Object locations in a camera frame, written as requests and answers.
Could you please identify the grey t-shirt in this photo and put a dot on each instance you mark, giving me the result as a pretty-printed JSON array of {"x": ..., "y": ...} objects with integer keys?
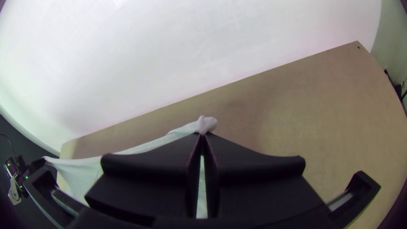
[{"x": 79, "y": 171}]

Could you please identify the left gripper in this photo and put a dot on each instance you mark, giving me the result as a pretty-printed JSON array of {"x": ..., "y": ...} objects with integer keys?
[{"x": 38, "y": 164}]

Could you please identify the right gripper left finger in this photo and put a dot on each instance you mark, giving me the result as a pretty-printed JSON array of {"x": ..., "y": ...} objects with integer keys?
[{"x": 152, "y": 181}]

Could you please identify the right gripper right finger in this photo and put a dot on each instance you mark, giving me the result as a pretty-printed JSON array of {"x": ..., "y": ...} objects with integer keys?
[{"x": 254, "y": 184}]

